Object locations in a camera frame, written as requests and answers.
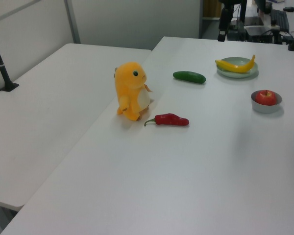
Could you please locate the pale green plate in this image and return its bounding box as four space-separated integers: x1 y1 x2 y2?
216 56 259 79

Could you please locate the black camera stand pole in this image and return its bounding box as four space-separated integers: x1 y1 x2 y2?
0 25 20 93

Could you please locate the black control box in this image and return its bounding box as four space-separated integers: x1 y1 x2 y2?
244 24 274 44

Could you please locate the green cucumber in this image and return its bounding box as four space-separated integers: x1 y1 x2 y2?
172 70 207 84

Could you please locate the red chili pepper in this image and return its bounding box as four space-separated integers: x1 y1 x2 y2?
144 113 190 127

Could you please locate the red apple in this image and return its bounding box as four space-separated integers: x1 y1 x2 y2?
254 90 277 106

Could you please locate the orange plush toy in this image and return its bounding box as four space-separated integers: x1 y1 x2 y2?
114 62 154 122

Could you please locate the yellow banana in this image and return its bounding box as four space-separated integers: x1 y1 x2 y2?
215 54 256 73

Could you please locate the grey metal bowl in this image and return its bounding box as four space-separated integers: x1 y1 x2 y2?
250 90 282 114

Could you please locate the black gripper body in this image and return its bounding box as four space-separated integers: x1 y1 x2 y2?
219 7 236 32

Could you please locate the grey partition post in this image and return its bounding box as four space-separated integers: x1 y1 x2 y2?
63 0 81 45

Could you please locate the black keyboard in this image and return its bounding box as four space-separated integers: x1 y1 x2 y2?
270 9 290 32

